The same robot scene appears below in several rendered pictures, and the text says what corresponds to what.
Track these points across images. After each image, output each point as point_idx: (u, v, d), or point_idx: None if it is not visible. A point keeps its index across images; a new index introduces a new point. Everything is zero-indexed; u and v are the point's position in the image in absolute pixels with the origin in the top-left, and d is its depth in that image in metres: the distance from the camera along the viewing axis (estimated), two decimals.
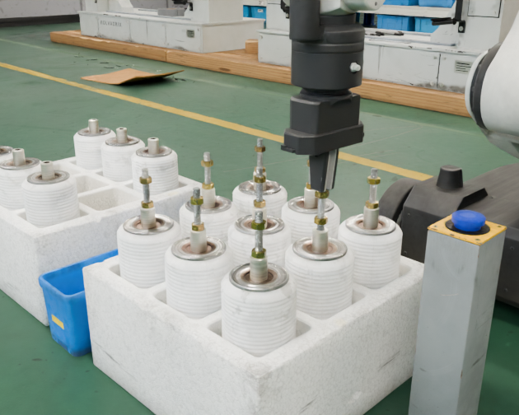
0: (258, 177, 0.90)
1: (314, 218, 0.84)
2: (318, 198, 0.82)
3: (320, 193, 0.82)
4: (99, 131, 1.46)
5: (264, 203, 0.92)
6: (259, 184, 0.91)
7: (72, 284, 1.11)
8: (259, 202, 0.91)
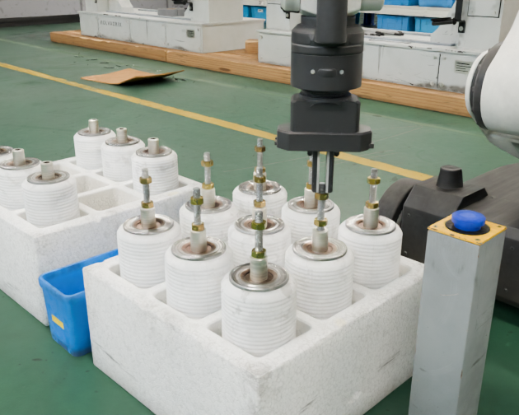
0: (258, 177, 0.90)
1: (325, 221, 0.83)
2: (328, 198, 0.83)
3: (329, 193, 0.83)
4: (99, 131, 1.46)
5: (264, 203, 0.92)
6: (259, 184, 0.91)
7: (72, 284, 1.11)
8: (259, 202, 0.91)
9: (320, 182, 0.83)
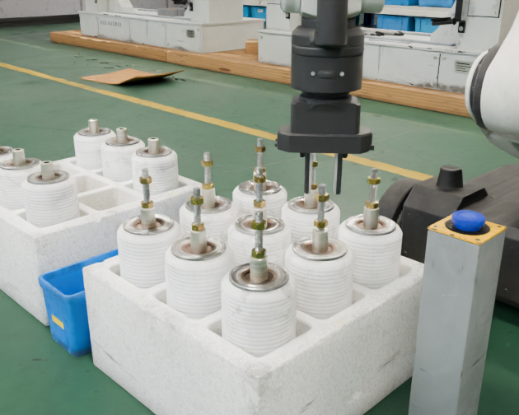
0: (258, 177, 0.90)
1: (313, 221, 0.84)
2: (317, 201, 0.82)
3: (318, 197, 0.82)
4: (99, 131, 1.46)
5: (264, 203, 0.92)
6: (259, 184, 0.91)
7: (72, 284, 1.11)
8: (259, 202, 0.91)
9: (324, 184, 0.82)
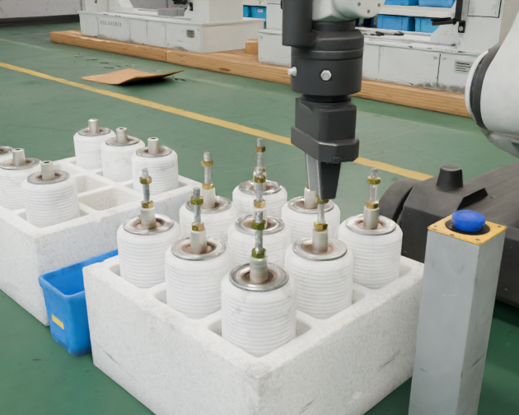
0: (258, 177, 0.90)
1: (313, 222, 0.85)
2: (315, 202, 0.83)
3: (316, 198, 0.82)
4: (99, 131, 1.46)
5: (264, 203, 0.92)
6: (259, 184, 0.91)
7: (72, 284, 1.11)
8: (259, 202, 0.91)
9: None
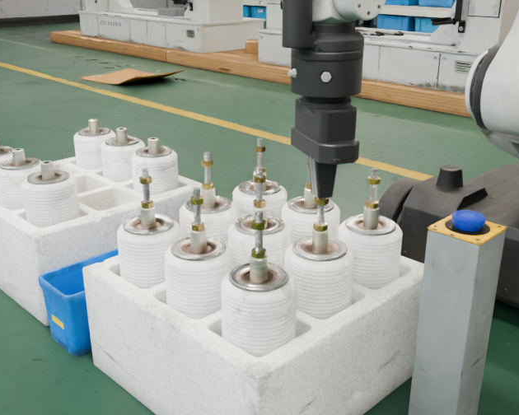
0: (258, 177, 0.90)
1: (324, 222, 0.85)
2: (320, 200, 0.84)
3: None
4: (99, 131, 1.46)
5: (264, 203, 0.92)
6: (259, 184, 0.91)
7: (72, 284, 1.11)
8: (259, 202, 0.91)
9: None
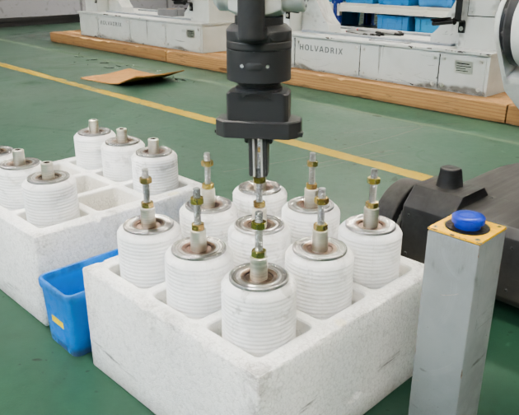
0: (263, 176, 0.91)
1: (324, 222, 0.85)
2: (320, 200, 0.84)
3: None
4: (99, 131, 1.46)
5: (260, 201, 0.93)
6: (261, 184, 0.91)
7: (72, 284, 1.11)
8: (264, 200, 0.92)
9: (320, 188, 0.82)
